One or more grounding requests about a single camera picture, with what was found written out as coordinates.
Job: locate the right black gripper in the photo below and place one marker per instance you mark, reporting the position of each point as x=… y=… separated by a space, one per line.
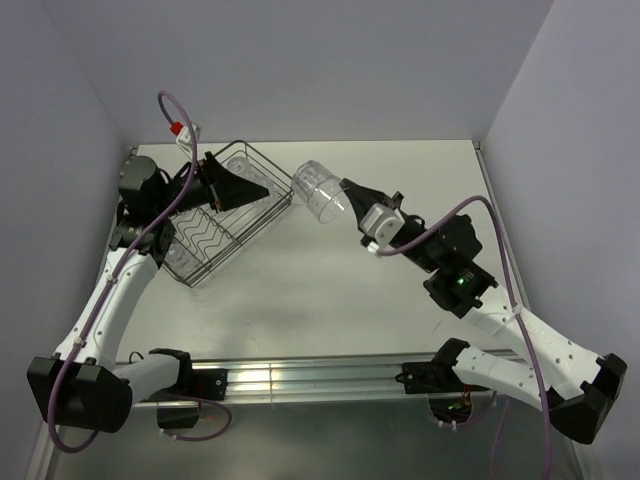
x=363 y=198

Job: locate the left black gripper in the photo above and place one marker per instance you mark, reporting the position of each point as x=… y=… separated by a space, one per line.
x=227 y=189

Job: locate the small clear glass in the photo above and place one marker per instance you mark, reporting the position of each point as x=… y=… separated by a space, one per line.
x=179 y=260

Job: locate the clear glass back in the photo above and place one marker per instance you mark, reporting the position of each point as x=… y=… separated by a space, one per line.
x=266 y=182

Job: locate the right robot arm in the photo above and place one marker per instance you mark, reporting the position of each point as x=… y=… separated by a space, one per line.
x=574 y=386

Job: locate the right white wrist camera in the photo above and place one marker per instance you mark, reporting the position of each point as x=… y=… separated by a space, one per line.
x=380 y=225

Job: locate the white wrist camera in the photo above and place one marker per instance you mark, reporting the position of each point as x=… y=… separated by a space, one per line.
x=183 y=137
x=380 y=225

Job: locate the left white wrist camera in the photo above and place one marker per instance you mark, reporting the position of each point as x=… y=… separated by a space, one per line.
x=183 y=137

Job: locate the black wire dish rack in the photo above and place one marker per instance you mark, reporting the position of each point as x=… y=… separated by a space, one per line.
x=214 y=238

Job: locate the aluminium mounting rail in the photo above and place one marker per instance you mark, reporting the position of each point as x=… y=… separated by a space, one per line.
x=313 y=379

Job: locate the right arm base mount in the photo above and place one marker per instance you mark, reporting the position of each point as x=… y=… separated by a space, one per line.
x=429 y=377

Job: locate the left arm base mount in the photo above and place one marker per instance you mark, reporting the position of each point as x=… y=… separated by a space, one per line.
x=205 y=384

